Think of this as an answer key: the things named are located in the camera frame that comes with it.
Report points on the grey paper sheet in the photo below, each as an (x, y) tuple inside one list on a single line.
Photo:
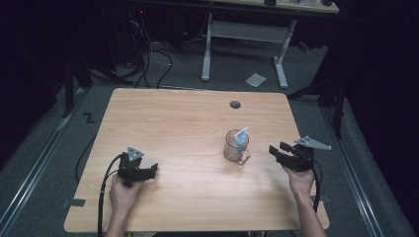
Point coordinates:
[(255, 80)]

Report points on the clear glass mug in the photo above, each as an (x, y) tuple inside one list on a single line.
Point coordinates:
[(234, 153)]

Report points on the grey tape strip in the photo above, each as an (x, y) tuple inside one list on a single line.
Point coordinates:
[(325, 198), (75, 202)]

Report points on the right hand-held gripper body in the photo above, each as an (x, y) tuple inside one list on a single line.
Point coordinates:
[(301, 159)]

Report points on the black metal stand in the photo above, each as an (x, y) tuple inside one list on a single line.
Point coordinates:
[(338, 108), (68, 89)]

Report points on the metal floor rail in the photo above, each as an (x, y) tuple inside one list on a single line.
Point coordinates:
[(36, 174), (352, 171)]

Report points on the white-framed background desk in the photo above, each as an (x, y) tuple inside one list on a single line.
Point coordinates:
[(245, 31)]

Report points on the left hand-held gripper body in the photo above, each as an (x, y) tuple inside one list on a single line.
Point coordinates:
[(129, 171)]

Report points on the white toothpaste tube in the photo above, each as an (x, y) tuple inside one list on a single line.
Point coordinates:
[(241, 136)]

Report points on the person's right hand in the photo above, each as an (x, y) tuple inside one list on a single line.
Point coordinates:
[(301, 182)]

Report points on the person's left hand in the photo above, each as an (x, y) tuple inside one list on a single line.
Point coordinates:
[(122, 197)]

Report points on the small red object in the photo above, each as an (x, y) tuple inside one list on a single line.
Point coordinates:
[(303, 46)]

